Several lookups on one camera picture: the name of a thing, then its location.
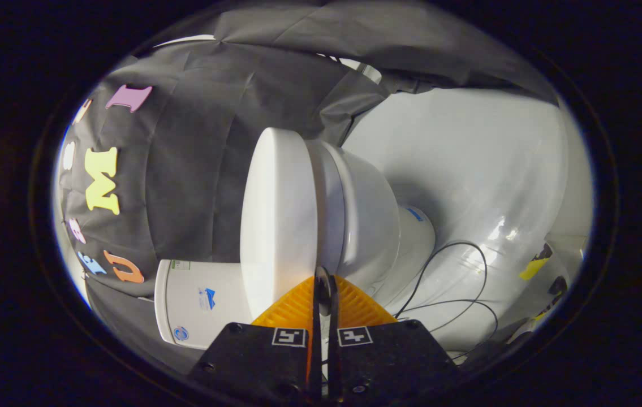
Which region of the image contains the black backdrop cloth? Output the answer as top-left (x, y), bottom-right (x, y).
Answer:
top-left (58, 0), bottom-right (560, 375)

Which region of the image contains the white toilet seat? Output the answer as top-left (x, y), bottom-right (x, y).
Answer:
top-left (305, 140), bottom-right (348, 273)

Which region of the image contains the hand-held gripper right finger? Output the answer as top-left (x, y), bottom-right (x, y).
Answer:
top-left (326, 269), bottom-right (463, 404)

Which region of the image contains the thin black cable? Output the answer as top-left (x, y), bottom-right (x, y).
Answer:
top-left (393, 241), bottom-right (500, 363)

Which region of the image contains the yellow black tag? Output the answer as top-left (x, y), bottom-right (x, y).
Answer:
top-left (519, 243), bottom-right (554, 281)

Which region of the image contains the white toilet lid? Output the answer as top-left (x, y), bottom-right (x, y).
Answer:
top-left (240, 127), bottom-right (319, 321)

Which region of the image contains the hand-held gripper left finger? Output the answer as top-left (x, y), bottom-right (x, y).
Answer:
top-left (188, 272), bottom-right (323, 405)

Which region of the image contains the white ceramic toilet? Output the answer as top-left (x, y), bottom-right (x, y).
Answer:
top-left (154, 140), bottom-right (436, 350)

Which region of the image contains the white toilet tank cover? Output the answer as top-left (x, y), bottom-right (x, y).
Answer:
top-left (154, 259), bottom-right (173, 347)

